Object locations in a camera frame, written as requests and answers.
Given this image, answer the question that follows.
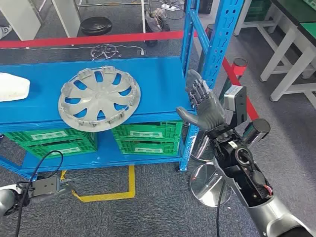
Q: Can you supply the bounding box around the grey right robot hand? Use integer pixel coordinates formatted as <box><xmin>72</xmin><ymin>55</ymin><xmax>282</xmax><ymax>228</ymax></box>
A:
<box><xmin>176</xmin><ymin>69</ymin><xmax>227</xmax><ymax>132</ymax></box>

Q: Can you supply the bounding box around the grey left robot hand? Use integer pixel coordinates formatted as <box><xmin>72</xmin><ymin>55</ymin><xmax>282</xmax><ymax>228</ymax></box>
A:
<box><xmin>29</xmin><ymin>176</ymin><xmax>80</xmax><ymax>204</ymax></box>

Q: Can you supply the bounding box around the silver plastic wheel hubcap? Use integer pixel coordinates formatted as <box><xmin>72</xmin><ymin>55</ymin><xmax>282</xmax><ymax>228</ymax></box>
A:
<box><xmin>58</xmin><ymin>65</ymin><xmax>141</xmax><ymax>133</ymax></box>

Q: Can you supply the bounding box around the blue metal shelf rack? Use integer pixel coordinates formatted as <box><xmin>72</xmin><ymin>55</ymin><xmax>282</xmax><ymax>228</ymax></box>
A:
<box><xmin>0</xmin><ymin>0</ymin><xmax>246</xmax><ymax>182</ymax></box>

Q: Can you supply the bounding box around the white plastic part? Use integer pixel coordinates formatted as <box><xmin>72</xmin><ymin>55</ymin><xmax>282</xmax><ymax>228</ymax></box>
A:
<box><xmin>0</xmin><ymin>72</ymin><xmax>31</xmax><ymax>103</ymax></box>

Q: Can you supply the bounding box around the white workbench dark top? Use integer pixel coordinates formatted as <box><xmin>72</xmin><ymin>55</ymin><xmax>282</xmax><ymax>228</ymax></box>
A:
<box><xmin>233</xmin><ymin>0</ymin><xmax>316</xmax><ymax>82</ymax></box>

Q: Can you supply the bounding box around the white workbench green top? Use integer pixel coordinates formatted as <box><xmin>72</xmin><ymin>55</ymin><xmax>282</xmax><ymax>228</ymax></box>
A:
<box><xmin>269</xmin><ymin>22</ymin><xmax>316</xmax><ymax>110</ymax></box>

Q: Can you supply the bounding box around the green plastic folding crate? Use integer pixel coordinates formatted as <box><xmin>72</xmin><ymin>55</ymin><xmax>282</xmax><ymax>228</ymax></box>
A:
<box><xmin>25</xmin><ymin>139</ymin><xmax>98</xmax><ymax>160</ymax></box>
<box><xmin>3</xmin><ymin>128</ymin><xmax>97</xmax><ymax>145</ymax></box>
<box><xmin>116</xmin><ymin>137</ymin><xmax>181</xmax><ymax>157</ymax></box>
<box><xmin>112</xmin><ymin>121</ymin><xmax>184</xmax><ymax>141</ymax></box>

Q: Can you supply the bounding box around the red barrier belt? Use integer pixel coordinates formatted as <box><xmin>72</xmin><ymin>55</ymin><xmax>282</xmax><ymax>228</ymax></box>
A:
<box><xmin>221</xmin><ymin>57</ymin><xmax>235</xmax><ymax>77</ymax></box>
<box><xmin>0</xmin><ymin>30</ymin><xmax>198</xmax><ymax>50</ymax></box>
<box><xmin>237</xmin><ymin>76</ymin><xmax>259</xmax><ymax>120</ymax></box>

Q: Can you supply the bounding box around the yellow floor tape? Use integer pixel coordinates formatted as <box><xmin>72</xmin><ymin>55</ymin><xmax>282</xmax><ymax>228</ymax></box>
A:
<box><xmin>60</xmin><ymin>165</ymin><xmax>136</xmax><ymax>203</ymax></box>

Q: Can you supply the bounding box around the black box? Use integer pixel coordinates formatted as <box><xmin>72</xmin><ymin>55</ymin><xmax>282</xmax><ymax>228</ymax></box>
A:
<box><xmin>198</xmin><ymin>0</ymin><xmax>213</xmax><ymax>14</ymax></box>

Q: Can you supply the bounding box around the grey bag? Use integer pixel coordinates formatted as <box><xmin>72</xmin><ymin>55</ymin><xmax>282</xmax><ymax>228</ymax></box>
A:
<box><xmin>145</xmin><ymin>8</ymin><xmax>170</xmax><ymax>47</ymax></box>

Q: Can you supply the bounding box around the green crate stack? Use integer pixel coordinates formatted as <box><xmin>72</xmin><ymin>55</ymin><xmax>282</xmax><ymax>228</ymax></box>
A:
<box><xmin>244</xmin><ymin>0</ymin><xmax>272</xmax><ymax>22</ymax></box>

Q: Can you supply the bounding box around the white power strip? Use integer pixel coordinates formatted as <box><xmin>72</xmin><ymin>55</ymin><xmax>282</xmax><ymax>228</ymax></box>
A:
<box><xmin>161</xmin><ymin>3</ymin><xmax>182</xmax><ymax>11</ymax></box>

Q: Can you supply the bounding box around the white table leg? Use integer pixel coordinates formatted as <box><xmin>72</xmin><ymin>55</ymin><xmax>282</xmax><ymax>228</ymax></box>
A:
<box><xmin>141</xmin><ymin>0</ymin><xmax>146</xmax><ymax>34</ymax></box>

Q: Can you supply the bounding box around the black round stool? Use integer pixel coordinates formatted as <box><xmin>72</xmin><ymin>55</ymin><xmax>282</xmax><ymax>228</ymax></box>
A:
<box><xmin>80</xmin><ymin>16</ymin><xmax>122</xmax><ymax>62</ymax></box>

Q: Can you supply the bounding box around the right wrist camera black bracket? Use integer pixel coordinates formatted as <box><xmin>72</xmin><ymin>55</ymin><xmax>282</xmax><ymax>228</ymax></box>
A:
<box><xmin>223</xmin><ymin>85</ymin><xmax>248</xmax><ymax>126</ymax></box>

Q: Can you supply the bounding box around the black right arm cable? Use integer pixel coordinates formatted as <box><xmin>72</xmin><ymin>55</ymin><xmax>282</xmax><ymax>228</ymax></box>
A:
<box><xmin>216</xmin><ymin>178</ymin><xmax>226</xmax><ymax>237</ymax></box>

